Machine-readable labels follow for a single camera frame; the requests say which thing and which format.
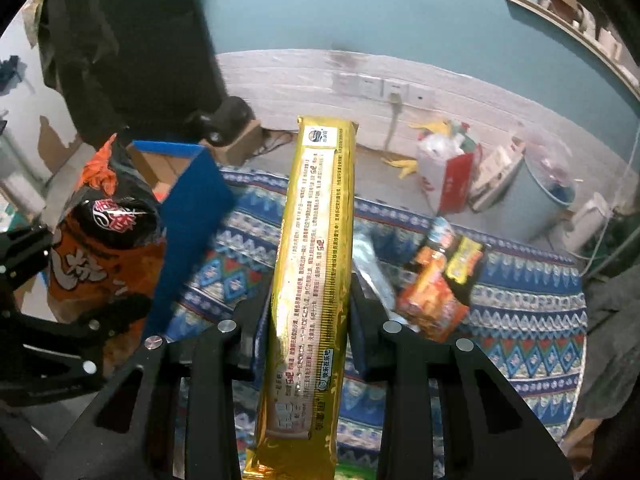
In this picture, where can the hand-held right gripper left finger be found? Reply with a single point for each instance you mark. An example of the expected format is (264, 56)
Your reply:
(260, 345)

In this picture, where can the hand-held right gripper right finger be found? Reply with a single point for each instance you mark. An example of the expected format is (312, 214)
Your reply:
(359, 350)

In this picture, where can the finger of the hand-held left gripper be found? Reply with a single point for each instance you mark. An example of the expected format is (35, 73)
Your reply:
(75, 332)
(25, 252)

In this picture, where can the orange black chip bag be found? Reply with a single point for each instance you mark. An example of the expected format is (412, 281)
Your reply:
(100, 260)

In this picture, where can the gold long biscuit packet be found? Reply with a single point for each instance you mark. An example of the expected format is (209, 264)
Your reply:
(310, 260)

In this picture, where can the blue cardboard box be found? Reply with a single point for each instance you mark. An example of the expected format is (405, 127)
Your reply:
(195, 220)

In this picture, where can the pile of snack packets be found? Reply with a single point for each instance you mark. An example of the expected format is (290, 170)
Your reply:
(435, 290)

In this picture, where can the blue patterned blanket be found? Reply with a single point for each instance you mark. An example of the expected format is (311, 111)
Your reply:
(525, 320)

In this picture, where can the dark blue cloth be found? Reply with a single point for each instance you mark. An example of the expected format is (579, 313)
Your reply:
(11, 72)

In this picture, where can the red white paper bag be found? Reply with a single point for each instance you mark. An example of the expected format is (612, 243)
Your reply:
(450, 185)

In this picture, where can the yellow banana peel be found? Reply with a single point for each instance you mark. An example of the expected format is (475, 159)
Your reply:
(402, 166)

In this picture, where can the small brown cardboard box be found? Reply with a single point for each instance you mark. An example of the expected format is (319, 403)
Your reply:
(240, 142)

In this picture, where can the beige paper bag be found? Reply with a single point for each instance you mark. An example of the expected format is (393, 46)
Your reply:
(492, 175)

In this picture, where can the black round speaker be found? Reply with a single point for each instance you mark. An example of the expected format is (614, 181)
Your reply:
(227, 117)

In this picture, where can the grey blue trash bin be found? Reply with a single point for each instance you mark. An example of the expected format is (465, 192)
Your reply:
(540, 205)

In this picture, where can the black cloth cover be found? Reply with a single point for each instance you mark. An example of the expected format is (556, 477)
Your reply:
(125, 35)

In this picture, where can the grey cloth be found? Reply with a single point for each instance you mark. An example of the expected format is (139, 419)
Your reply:
(615, 320)

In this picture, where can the white electric kettle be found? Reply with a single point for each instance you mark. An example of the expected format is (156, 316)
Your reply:
(590, 222)

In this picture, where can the white cup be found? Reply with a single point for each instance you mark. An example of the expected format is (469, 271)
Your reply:
(610, 42)

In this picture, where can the white wall socket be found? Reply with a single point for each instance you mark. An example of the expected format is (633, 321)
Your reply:
(345, 83)
(395, 89)
(370, 87)
(421, 96)

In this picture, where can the white wall shelf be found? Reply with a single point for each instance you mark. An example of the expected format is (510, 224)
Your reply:
(575, 35)

